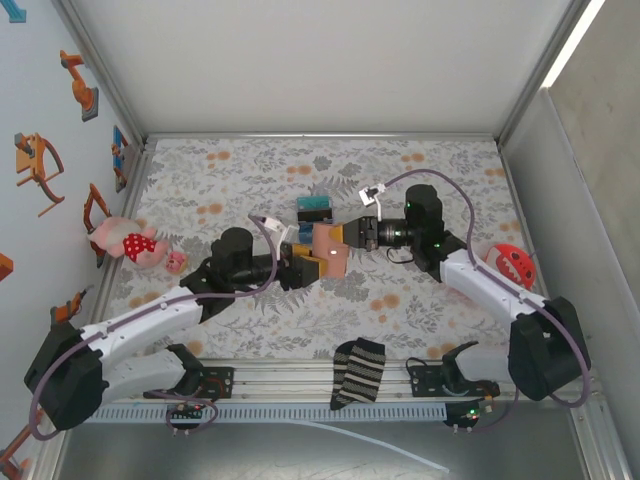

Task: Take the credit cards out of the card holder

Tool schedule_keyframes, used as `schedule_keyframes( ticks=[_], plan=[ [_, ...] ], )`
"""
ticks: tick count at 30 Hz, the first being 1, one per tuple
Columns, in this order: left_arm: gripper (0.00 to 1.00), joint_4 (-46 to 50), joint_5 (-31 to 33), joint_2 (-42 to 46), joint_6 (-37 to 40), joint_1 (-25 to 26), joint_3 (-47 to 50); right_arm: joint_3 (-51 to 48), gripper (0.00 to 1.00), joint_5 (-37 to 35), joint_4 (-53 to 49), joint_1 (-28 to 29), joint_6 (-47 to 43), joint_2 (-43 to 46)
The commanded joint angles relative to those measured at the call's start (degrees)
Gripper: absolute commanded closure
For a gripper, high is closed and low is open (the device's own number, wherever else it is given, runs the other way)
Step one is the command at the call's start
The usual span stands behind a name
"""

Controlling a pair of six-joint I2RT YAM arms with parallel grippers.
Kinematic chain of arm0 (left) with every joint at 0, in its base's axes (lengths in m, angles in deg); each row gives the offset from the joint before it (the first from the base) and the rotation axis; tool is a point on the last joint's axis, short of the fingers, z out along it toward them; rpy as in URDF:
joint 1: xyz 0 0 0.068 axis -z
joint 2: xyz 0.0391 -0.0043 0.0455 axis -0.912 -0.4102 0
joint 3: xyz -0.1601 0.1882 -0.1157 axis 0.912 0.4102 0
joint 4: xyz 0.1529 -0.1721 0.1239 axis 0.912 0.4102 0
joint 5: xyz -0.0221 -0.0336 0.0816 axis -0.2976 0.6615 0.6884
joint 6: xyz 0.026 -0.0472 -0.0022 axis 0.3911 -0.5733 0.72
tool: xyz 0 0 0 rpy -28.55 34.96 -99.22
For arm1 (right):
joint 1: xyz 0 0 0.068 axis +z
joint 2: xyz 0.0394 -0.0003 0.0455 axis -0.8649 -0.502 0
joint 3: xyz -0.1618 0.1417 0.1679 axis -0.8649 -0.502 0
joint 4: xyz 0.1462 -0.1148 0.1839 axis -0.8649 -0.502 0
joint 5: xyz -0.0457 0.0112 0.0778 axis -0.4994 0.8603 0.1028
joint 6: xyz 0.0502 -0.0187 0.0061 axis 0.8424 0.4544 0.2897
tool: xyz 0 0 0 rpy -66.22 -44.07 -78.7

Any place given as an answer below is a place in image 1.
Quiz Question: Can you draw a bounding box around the tan leather card holder wallet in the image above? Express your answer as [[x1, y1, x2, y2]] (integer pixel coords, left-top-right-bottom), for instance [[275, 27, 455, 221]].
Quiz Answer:
[[310, 222, 350, 280]]

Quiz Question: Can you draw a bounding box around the floral printed table mat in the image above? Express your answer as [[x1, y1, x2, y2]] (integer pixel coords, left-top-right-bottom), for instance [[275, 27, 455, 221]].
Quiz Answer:
[[102, 137, 565, 361]]

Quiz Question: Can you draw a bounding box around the pink plush toy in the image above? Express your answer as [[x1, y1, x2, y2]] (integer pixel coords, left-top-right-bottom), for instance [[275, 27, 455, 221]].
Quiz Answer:
[[88, 215, 189, 275]]

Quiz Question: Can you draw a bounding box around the red monster plush toy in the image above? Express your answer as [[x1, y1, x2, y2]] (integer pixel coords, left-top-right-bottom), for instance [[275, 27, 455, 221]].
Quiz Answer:
[[483, 243, 537, 290]]

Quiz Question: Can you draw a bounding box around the black beige striped sock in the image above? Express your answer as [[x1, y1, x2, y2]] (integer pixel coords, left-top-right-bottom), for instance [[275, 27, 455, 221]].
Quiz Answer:
[[329, 337, 387, 412]]

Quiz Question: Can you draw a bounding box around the blue orange machine sticker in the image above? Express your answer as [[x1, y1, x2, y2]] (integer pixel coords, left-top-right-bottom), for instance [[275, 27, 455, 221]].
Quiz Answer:
[[110, 124, 130, 194]]

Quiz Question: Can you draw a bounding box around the small circuit board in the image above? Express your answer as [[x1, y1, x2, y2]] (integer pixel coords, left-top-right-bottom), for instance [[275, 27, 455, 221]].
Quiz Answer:
[[166, 403, 205, 426]]

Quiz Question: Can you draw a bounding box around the round black circuit board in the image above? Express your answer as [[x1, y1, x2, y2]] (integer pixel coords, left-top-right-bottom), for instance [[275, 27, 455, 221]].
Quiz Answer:
[[443, 399, 496, 430]]

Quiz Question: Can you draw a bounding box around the orange grey claw sticker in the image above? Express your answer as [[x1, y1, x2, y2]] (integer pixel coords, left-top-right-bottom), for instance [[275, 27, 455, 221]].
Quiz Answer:
[[13, 132, 66, 219]]

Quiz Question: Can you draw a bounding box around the white light strip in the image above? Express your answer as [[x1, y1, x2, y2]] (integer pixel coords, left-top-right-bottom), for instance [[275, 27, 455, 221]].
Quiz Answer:
[[539, 0, 609, 91]]

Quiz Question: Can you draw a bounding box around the aluminium frame bar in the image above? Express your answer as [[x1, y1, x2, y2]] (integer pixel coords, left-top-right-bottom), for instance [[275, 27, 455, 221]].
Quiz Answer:
[[497, 142, 566, 359], [92, 142, 156, 301], [142, 131, 501, 146]]

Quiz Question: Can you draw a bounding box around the wide aluminium extrusion rail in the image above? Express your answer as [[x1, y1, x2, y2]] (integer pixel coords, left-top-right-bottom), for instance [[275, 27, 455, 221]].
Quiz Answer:
[[114, 357, 596, 405]]

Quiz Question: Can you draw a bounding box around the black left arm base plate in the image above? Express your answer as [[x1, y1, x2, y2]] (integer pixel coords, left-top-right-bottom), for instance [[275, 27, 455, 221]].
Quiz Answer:
[[143, 366, 236, 400]]

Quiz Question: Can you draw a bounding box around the white slotted cable duct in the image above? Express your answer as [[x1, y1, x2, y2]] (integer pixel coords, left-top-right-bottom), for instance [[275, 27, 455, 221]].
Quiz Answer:
[[94, 403, 448, 424]]

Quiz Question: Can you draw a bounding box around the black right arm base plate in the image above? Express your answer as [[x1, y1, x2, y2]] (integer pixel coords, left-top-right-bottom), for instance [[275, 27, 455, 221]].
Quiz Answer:
[[409, 362, 501, 399]]

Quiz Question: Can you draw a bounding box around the aluminium frame post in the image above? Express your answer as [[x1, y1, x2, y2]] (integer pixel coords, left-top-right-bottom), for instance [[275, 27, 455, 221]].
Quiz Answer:
[[497, 0, 594, 146], [54, 0, 149, 146]]

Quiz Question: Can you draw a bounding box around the blue wall sticker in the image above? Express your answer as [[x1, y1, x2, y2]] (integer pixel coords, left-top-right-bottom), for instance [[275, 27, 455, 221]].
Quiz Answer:
[[4, 0, 29, 25]]

